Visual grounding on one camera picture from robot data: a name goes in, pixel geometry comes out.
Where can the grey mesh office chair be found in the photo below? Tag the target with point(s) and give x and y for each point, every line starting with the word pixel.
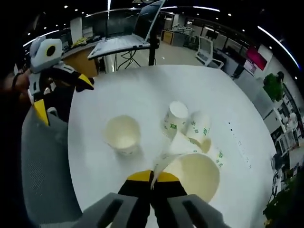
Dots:
pixel 42 166

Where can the white printed paper cup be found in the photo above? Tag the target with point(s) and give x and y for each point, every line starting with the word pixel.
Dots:
pixel 122 133
pixel 197 175

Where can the white office chair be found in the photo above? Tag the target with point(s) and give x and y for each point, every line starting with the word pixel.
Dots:
pixel 206 52

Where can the pink wall screen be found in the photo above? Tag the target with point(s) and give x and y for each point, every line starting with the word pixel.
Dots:
pixel 256 58

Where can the grey cabinet with yellow trim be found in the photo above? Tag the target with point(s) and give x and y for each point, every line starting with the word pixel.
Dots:
pixel 168 36

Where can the silver laptop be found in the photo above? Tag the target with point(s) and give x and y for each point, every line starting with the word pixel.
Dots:
pixel 118 45

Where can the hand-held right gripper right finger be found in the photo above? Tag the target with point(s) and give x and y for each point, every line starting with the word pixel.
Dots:
pixel 185 211

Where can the pile of paper cups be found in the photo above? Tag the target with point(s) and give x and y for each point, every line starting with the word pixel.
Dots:
pixel 175 114

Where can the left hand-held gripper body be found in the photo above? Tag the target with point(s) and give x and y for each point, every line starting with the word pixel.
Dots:
pixel 42 54

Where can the white table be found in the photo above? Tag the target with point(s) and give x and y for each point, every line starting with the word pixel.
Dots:
pixel 142 95

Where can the person's left hand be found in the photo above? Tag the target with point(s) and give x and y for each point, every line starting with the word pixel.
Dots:
pixel 20 83

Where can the brown wooden cabinet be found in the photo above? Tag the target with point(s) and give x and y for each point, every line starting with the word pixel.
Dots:
pixel 80 60

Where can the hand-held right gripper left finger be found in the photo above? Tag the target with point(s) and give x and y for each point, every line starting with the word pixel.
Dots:
pixel 118 209

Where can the white shelf unit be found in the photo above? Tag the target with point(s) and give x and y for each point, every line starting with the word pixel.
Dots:
pixel 285 133

